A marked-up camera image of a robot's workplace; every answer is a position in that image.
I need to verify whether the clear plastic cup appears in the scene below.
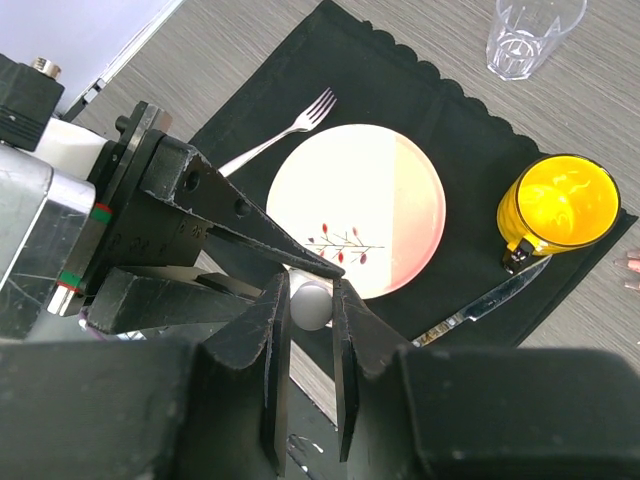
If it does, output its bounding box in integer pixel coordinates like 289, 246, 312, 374
486, 0, 588, 81

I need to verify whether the mannequin hand with painted nails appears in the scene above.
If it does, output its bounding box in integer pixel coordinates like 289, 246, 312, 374
615, 250, 640, 291

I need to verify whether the white nail polish cap brush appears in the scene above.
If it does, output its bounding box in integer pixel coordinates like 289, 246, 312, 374
289, 269, 333, 331

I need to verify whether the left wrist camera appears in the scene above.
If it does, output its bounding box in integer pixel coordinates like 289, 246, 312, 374
1, 119, 110, 341

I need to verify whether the silver table knife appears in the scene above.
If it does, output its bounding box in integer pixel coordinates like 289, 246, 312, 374
412, 255, 552, 348

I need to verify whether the yellow mug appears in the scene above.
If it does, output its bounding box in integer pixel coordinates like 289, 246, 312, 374
497, 154, 621, 274

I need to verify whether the silver fork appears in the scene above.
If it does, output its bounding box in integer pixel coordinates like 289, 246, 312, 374
218, 88, 337, 177

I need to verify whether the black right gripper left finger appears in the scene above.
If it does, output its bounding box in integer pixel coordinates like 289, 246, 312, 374
1, 273, 291, 479

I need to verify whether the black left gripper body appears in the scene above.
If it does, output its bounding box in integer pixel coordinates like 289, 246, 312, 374
56, 102, 213, 317

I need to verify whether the black cloth placemat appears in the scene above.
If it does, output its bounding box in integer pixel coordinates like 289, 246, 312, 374
192, 1, 639, 346

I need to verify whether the pink and cream plate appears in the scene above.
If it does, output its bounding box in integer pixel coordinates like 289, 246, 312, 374
266, 124, 446, 299

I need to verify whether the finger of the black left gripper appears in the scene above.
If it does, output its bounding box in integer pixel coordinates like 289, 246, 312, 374
87, 267, 274, 334
140, 144, 344, 279

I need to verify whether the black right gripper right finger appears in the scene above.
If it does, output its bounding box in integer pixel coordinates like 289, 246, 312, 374
333, 280, 639, 479

